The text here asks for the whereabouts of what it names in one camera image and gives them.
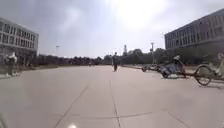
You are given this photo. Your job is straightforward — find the pole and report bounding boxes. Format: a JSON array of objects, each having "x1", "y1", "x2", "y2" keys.
[{"x1": 149, "y1": 42, "x2": 156, "y2": 65}]

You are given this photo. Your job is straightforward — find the grey long building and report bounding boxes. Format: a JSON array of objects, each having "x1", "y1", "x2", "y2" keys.
[{"x1": 163, "y1": 8, "x2": 224, "y2": 66}]

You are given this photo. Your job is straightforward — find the grey concrete plaza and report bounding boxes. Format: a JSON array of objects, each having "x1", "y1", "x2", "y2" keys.
[{"x1": 0, "y1": 64, "x2": 224, "y2": 128}]

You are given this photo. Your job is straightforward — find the parked bicycle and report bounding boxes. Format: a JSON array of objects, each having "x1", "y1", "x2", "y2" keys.
[
  {"x1": 160, "y1": 54, "x2": 188, "y2": 80},
  {"x1": 2, "y1": 51, "x2": 22, "y2": 78},
  {"x1": 193, "y1": 53, "x2": 224, "y2": 87},
  {"x1": 141, "y1": 63, "x2": 162, "y2": 73}
]

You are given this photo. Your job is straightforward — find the person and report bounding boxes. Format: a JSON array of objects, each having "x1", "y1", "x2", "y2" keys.
[{"x1": 111, "y1": 51, "x2": 120, "y2": 73}]

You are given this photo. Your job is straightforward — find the white multi-storey building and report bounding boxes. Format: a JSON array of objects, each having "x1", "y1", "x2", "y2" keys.
[{"x1": 0, "y1": 17, "x2": 40, "y2": 65}]

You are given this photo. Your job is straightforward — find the row of trees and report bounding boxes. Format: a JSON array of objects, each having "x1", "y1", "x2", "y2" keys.
[{"x1": 27, "y1": 47, "x2": 174, "y2": 66}]

